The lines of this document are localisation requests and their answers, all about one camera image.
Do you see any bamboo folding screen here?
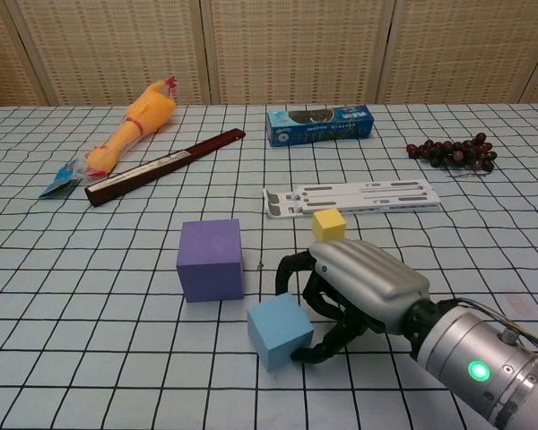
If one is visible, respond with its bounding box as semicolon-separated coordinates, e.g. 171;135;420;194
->
0;0;538;108

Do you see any large purple foam cube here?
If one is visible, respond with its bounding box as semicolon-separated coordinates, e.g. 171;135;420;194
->
175;219;245;304

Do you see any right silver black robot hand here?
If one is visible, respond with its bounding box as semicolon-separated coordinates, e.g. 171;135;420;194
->
275;238;431;365

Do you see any dark red grape bunch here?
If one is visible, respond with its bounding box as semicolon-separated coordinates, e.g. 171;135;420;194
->
405;132;498;180

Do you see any blue cookie box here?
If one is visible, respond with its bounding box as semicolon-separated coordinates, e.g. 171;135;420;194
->
265;104;376;148

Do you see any dark red folded fan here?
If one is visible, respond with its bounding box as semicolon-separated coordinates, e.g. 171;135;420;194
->
84;127;246;209

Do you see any white folding laptop stand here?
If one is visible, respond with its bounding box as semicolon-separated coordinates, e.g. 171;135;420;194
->
262;178;444;220

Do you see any blue checkered tablecloth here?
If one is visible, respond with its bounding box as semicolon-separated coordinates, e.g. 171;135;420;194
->
0;103;538;430

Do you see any medium light blue foam cube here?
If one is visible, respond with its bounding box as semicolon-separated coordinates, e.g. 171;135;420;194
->
246;293;316;373

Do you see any yellow rubber chicken toy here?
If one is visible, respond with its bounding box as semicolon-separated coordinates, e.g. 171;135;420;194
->
83;74;179;179

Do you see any small yellow foam cube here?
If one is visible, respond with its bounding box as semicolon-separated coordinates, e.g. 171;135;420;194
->
311;207;346;244

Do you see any blue white small packet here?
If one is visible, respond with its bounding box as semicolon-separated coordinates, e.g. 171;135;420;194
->
39;156;89;200

